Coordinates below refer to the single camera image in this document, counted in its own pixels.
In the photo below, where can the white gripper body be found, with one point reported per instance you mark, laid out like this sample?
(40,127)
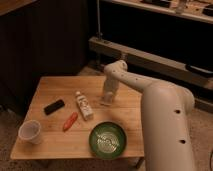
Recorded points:
(109,89)

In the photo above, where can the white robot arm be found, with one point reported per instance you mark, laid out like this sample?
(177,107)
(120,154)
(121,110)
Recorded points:
(164,109)

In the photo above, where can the green ceramic bowl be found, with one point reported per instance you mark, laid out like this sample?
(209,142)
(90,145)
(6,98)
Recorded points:
(107,141)

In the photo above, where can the white squeeze bottle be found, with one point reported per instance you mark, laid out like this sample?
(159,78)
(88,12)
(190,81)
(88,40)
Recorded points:
(84,106)

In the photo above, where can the orange toy carrot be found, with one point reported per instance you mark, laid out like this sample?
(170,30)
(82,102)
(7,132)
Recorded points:
(70,121)

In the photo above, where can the black rectangular block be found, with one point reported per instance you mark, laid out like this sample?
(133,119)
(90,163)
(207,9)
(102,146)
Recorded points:
(54,107)

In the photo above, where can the dark wooden cabinet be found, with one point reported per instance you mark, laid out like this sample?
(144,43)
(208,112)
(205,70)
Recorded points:
(44,38)

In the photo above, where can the white paper cup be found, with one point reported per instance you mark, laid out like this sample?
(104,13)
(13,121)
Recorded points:
(30,131)

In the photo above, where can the grey metal shelf frame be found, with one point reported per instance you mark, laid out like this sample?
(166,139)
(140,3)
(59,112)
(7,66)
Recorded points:
(150,61)

